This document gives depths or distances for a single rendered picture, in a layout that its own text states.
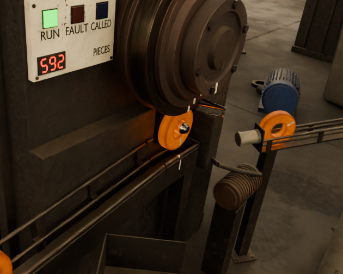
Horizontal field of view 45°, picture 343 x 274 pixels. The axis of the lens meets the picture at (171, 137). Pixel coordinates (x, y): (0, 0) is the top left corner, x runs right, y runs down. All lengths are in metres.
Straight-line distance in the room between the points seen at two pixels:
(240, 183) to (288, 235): 0.74
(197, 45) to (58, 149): 0.44
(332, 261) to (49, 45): 1.56
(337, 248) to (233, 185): 0.62
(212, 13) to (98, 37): 0.29
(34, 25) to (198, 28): 0.40
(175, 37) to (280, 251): 1.43
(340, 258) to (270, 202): 0.63
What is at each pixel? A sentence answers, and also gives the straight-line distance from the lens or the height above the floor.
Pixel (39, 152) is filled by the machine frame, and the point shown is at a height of 0.87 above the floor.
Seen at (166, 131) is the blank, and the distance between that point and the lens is 1.29.
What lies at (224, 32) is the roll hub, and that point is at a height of 1.17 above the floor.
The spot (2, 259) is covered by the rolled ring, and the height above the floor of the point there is 0.72.
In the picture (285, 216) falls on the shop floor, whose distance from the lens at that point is 2.44.
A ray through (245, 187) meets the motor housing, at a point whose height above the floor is 0.51.
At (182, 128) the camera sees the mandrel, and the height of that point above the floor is 0.83.
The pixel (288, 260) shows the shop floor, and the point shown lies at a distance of 2.19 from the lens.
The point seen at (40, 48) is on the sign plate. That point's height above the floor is 1.14.
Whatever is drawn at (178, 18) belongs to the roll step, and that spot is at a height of 1.20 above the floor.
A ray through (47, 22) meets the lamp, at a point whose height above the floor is 1.19.
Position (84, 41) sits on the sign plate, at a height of 1.13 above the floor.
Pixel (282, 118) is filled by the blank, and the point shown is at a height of 0.76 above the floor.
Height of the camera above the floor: 1.45
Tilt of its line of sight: 30 degrees down
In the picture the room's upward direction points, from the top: 8 degrees clockwise
